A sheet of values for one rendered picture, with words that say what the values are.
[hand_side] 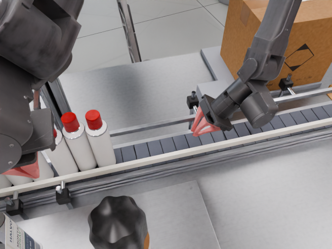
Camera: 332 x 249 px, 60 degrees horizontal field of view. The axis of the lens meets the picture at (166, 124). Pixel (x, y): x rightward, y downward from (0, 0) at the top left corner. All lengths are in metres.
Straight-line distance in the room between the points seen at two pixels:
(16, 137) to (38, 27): 0.10
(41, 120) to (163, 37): 2.42
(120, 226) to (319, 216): 0.60
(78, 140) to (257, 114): 0.41
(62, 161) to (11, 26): 0.49
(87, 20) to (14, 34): 2.83
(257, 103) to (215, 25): 2.32
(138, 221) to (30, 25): 0.28
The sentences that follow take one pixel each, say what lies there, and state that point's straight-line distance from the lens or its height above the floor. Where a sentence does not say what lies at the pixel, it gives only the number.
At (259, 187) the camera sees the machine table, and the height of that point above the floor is 0.83.
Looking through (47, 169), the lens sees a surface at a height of 0.93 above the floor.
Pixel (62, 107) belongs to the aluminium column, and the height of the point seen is 1.00.
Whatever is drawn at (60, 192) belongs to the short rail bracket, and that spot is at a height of 0.94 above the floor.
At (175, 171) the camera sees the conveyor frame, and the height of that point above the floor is 0.84.
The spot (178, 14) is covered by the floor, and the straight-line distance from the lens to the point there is 3.11.
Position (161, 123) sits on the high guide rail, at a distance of 0.78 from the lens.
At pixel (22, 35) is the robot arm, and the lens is 0.29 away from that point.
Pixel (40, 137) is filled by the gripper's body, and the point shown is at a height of 1.28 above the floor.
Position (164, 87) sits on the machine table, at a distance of 1.06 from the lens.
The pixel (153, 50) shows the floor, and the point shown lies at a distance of 2.62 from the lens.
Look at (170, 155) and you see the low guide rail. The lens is 0.77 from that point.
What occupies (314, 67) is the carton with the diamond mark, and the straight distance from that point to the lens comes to 1.11.
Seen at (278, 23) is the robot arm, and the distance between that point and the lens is 0.67.
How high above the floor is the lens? 1.57
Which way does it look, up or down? 51 degrees down
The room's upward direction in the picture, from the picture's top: straight up
